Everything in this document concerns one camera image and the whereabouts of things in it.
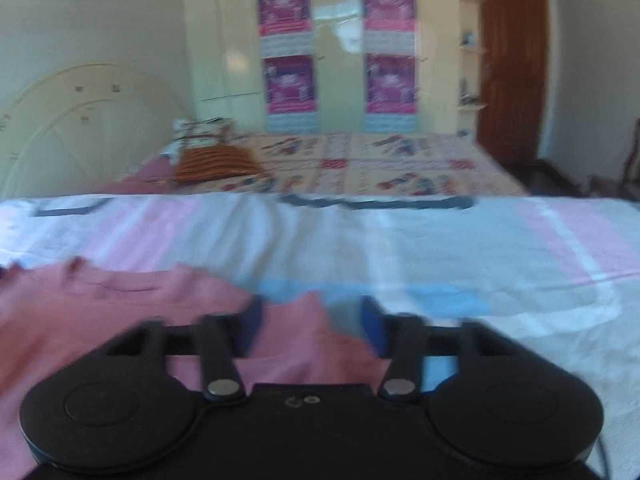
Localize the pink sweater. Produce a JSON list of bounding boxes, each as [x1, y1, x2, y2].
[[1, 258, 388, 479]]

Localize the beige cartoon quilt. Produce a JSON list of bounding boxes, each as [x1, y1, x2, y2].
[[179, 130, 532, 198]]

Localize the light blue patterned bedsheet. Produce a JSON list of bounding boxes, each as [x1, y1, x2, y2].
[[1, 193, 639, 479]]

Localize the patterned pillow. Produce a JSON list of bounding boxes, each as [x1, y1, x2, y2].
[[160, 117, 235, 159]]

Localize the lower left pink poster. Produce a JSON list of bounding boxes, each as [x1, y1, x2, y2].
[[262, 55, 319, 133]]

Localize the pink poster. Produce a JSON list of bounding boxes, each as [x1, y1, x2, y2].
[[257, 0, 314, 58], [262, 55, 319, 133], [362, 0, 416, 56], [364, 54, 418, 133]]

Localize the lower right pink poster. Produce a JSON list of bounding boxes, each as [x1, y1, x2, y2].
[[364, 54, 418, 133]]

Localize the cream arched headboard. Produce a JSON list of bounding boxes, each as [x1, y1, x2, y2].
[[1, 63, 191, 200]]

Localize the cream wardrobe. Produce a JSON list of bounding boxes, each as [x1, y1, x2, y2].
[[184, 0, 461, 133]]

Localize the dark wooden chair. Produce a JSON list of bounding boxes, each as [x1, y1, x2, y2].
[[620, 119, 640, 202]]

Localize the upper right pink poster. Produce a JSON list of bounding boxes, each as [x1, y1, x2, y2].
[[362, 0, 416, 56]]

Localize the upper left pink poster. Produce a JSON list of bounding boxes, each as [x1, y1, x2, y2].
[[257, 0, 314, 58]]

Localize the brown wooden door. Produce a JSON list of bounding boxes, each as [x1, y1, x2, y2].
[[477, 0, 549, 165]]

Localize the cream corner shelves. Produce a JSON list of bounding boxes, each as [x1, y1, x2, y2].
[[458, 0, 486, 140]]

